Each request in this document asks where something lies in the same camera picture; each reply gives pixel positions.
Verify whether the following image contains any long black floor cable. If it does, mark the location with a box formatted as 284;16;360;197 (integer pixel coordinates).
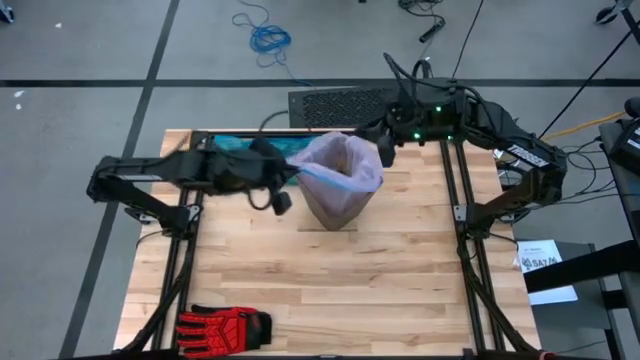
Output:
537;29;640;141

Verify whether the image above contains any red and black work glove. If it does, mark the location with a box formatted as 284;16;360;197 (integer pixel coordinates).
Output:
175;304;274;359

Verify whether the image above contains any grey cart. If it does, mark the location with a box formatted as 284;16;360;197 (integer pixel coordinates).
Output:
517;242;640;360

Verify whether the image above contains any black metal beam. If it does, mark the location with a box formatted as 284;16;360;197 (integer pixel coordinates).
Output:
523;239;640;295

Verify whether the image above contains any dark brown trash bin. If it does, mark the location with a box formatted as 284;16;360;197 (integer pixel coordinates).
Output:
298;132;384;232

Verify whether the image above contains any black power strip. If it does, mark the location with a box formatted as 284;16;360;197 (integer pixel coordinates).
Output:
418;18;447;44

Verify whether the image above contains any black desk device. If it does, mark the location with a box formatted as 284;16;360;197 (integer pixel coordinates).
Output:
597;96;640;176

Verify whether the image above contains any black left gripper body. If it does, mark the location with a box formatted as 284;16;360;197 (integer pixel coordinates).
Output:
209;137;282;195

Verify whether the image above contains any white printed paper sheet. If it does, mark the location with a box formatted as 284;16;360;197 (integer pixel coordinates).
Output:
514;238;580;306

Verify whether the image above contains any pink translucent drawstring trash bag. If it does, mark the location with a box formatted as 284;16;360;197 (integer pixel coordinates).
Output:
285;130;386;211

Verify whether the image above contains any yellow cable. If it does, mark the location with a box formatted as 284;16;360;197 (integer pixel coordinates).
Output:
542;110;629;143

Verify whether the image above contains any thin black floor cable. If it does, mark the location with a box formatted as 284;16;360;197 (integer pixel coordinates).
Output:
451;0;486;81

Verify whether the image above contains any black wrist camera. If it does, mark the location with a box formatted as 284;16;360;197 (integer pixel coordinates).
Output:
271;191;294;217
377;134;398;169

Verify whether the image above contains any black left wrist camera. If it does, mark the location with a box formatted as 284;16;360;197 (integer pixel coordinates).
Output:
271;191;294;217

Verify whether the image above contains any teal plastic trash bag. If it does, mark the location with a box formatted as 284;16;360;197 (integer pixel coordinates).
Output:
213;133;326;161

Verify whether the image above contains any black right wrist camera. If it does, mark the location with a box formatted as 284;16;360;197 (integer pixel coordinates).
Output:
377;134;398;169

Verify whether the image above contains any blue coiled cable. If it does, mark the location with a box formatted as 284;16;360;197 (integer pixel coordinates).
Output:
231;0;314;87

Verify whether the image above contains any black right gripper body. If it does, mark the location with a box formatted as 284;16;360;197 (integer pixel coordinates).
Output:
379;112;405;147

